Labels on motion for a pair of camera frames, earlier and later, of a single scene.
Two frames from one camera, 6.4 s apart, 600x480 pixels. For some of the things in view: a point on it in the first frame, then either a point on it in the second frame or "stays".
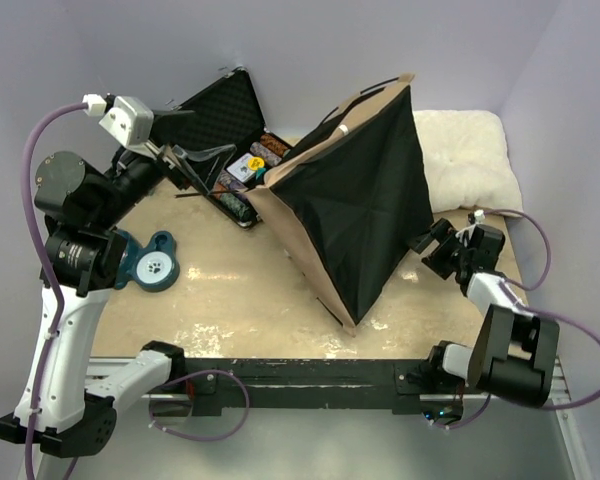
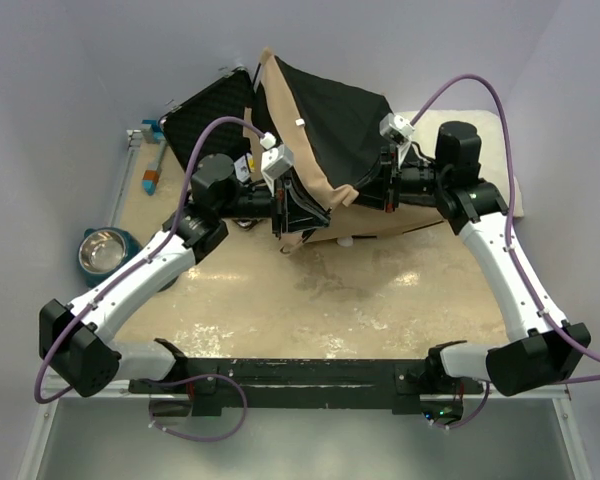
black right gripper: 438,231 to 378,189
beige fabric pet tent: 352,197 to 334,130
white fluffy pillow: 468,162 stays
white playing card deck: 241,168 stays
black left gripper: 206,170 to 296,214
